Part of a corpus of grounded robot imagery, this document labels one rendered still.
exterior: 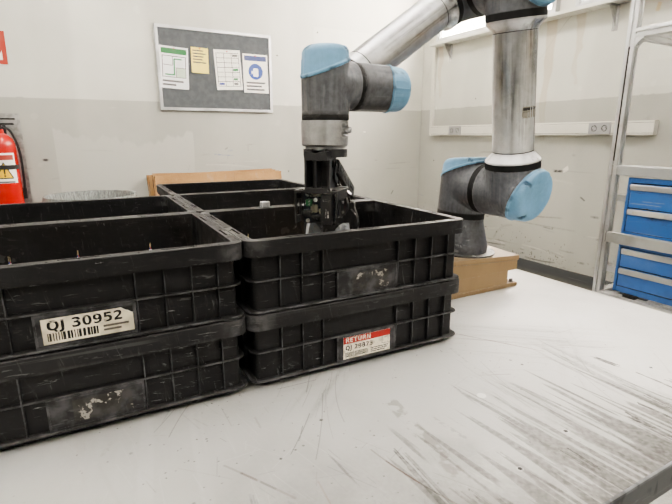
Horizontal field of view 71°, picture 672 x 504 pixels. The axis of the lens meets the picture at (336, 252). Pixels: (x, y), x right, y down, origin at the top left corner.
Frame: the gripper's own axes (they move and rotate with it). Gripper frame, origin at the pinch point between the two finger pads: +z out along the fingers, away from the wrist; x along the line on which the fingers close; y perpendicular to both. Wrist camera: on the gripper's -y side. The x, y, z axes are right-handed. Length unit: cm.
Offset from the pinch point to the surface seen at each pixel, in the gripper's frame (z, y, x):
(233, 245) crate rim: -7.6, 20.6, -7.1
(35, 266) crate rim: -7.6, 36.5, -23.4
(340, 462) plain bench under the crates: 15.1, 30.1, 10.6
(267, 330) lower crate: 6.0, 16.5, -4.5
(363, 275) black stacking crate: -0.4, 5.7, 7.4
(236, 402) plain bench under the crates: 15.1, 22.1, -7.1
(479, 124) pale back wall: -32, -366, 23
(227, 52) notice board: -86, -279, -170
